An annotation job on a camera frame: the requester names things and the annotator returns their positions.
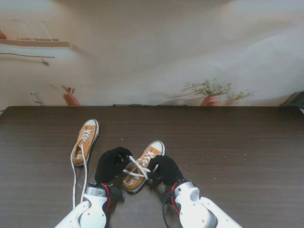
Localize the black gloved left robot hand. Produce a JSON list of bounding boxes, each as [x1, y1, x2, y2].
[[94, 146, 133, 184]]

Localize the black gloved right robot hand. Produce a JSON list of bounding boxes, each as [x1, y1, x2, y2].
[[146, 155, 185, 186]]

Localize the white shoelace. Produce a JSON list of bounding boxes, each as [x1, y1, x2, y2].
[[117, 151, 159, 180]]

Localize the yellow canvas sneaker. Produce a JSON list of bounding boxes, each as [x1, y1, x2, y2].
[[122, 141, 166, 193], [70, 118, 100, 168]]

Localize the orange sneaker with loose laces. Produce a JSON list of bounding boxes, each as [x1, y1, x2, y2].
[[70, 129, 94, 211]]

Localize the terracotta pot with wooden utensils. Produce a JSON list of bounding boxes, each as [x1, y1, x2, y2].
[[49, 84, 81, 106]]

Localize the green plant in terracotta pot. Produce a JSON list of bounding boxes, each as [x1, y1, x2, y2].
[[184, 78, 257, 107]]

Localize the metal tap fixture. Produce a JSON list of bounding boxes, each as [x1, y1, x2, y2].
[[30, 92, 45, 106]]

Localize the red and black arm cables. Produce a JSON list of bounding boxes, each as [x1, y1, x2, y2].
[[101, 182, 124, 214], [161, 181, 181, 228]]

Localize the metal wall rail with hook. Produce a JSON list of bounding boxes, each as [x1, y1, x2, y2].
[[0, 52, 55, 66]]

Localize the wooden wall shelf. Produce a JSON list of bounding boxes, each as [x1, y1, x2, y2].
[[0, 38, 74, 50]]

